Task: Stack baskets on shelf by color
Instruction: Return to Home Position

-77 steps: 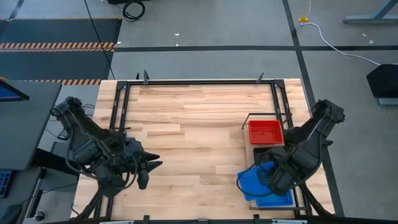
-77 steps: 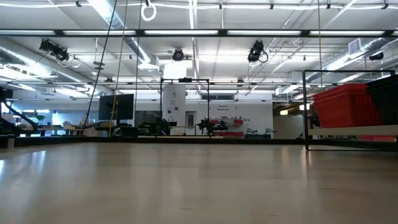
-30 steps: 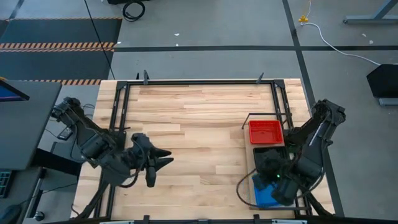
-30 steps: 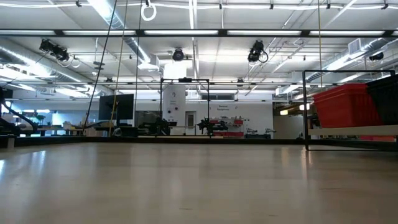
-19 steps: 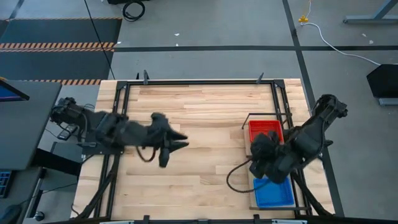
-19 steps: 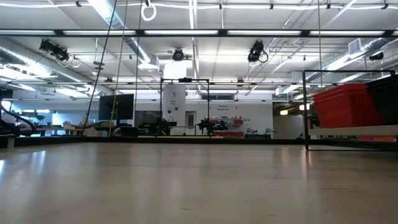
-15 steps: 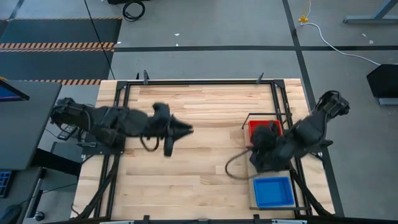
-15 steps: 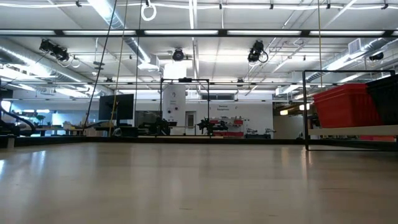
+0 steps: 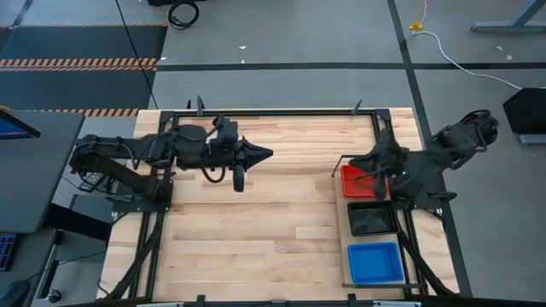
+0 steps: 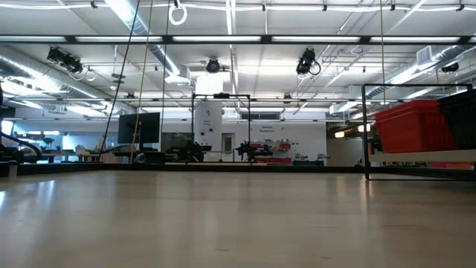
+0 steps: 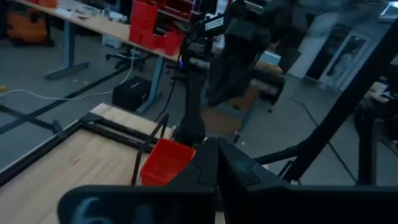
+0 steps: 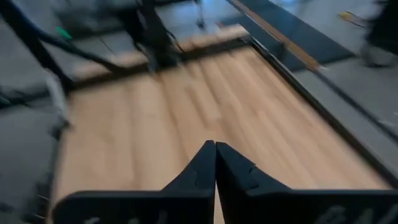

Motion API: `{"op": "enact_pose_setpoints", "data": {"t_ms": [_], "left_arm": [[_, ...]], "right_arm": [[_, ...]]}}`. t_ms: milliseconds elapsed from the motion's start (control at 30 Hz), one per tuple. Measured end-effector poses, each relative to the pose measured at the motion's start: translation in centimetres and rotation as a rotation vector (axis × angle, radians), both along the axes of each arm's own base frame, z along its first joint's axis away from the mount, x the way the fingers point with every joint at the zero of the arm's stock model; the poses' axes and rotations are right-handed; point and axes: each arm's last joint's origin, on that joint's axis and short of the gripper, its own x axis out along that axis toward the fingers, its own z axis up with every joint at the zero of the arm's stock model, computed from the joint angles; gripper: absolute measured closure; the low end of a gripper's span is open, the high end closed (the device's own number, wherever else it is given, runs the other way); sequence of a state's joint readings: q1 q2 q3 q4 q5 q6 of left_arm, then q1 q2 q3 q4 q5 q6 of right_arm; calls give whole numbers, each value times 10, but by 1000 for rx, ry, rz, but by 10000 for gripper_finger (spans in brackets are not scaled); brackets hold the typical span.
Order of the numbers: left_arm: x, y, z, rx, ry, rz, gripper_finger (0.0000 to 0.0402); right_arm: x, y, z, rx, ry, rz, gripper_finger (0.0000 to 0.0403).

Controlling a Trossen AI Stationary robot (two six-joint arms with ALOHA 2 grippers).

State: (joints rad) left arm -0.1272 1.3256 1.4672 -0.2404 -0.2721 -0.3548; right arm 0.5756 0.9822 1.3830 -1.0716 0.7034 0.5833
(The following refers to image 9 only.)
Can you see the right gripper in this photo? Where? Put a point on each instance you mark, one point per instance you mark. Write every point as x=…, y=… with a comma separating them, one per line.
x=390, y=155

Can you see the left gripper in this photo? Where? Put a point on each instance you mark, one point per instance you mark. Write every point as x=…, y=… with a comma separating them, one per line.
x=222, y=155

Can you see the red plastic basket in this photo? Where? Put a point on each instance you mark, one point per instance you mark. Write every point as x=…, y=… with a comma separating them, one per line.
x=356, y=187

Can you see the black plastic basket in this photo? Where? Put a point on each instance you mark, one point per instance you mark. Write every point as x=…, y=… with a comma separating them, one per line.
x=371, y=219

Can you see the blue plastic basket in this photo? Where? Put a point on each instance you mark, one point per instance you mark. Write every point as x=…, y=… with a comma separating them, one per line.
x=375, y=262

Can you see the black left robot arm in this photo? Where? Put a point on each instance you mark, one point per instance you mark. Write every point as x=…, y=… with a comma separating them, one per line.
x=128, y=147

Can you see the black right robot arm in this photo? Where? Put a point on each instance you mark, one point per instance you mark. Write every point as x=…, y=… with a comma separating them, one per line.
x=452, y=145

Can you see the yellow plug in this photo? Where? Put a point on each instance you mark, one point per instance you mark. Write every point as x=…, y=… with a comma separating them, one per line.
x=416, y=27

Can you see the grey metal foot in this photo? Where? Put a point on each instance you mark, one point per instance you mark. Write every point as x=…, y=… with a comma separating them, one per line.
x=533, y=140

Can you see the black power device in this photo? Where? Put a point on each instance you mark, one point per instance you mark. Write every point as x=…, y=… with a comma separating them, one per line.
x=91, y=181

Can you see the black box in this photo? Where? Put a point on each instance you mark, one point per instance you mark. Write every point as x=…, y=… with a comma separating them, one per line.
x=529, y=111

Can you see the grey table leg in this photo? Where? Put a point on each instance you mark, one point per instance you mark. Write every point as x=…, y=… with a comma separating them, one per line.
x=503, y=27

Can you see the black hazard-striped floor mat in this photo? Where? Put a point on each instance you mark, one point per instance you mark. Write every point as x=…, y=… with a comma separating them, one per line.
x=85, y=42

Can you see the grey desk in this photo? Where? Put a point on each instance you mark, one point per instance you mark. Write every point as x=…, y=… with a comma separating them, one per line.
x=34, y=179

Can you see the monitor with blue screen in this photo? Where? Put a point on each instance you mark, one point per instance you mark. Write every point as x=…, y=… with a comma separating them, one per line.
x=13, y=128

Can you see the black round caster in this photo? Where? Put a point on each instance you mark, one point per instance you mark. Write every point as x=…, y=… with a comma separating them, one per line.
x=54, y=296

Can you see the black keyboard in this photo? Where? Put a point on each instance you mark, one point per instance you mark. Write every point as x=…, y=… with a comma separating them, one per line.
x=6, y=251

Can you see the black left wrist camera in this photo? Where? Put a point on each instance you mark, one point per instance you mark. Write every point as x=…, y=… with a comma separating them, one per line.
x=226, y=130

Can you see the black table frame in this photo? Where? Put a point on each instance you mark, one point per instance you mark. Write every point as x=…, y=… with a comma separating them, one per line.
x=273, y=113

